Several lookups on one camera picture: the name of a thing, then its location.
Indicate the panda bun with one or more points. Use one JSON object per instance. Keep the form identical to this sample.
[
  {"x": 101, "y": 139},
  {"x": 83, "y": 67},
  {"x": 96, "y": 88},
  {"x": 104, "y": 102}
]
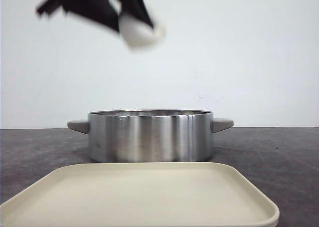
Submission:
[{"x": 138, "y": 34}]

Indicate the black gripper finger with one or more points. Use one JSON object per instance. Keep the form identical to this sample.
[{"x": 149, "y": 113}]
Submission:
[
  {"x": 110, "y": 21},
  {"x": 136, "y": 9}
]

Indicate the stainless steel pot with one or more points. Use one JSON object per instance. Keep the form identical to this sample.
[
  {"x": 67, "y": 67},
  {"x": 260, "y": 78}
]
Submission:
[{"x": 150, "y": 135}]

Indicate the cream rectangular tray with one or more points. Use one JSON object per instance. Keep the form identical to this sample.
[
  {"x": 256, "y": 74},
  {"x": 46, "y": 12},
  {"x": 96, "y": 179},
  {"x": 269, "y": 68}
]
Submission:
[{"x": 200, "y": 194}]

